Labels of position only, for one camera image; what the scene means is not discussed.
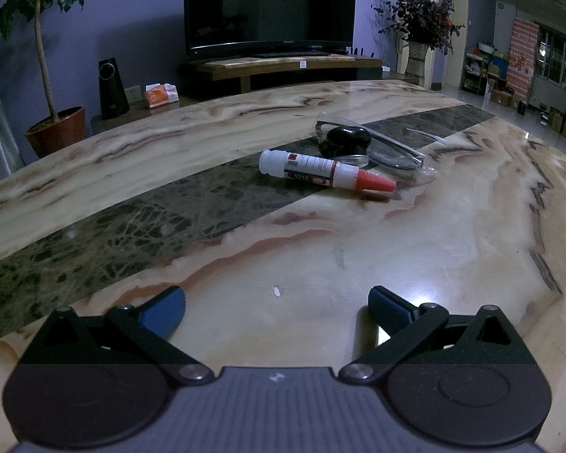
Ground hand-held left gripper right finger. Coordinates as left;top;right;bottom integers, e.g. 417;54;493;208
338;285;539;385

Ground dark low side cabinet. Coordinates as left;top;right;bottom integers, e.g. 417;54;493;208
91;96;203;139

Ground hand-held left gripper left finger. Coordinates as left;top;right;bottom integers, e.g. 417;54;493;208
23;286;215;384

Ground black speaker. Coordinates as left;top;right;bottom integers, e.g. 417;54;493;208
98;58;130;120

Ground orange tissue pack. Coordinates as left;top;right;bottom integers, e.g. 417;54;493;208
144;83;180;108

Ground white glue bottle red tip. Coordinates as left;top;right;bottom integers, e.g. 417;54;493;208
258;149;397;194

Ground black glossy mouse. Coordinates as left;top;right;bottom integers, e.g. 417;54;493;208
319;125;372;169

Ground clear plastic wrapper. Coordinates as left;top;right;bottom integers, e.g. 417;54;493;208
406;160;438;181

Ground barred window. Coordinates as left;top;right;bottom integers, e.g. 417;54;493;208
536;23;566;81

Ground red brick pattern panel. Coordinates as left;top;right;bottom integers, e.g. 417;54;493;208
506;16;540;100

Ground potted tree terracotta pot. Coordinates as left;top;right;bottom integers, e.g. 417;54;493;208
0;0;105;159

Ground storage shelf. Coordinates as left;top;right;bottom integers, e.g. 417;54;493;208
461;40;514;105

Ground dried bouquet in vase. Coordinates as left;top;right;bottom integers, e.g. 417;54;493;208
372;0;466;86

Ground wooden television stand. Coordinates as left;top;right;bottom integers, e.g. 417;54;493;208
178;52;384;97

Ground black flat television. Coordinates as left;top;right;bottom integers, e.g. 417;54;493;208
183;0;358;61

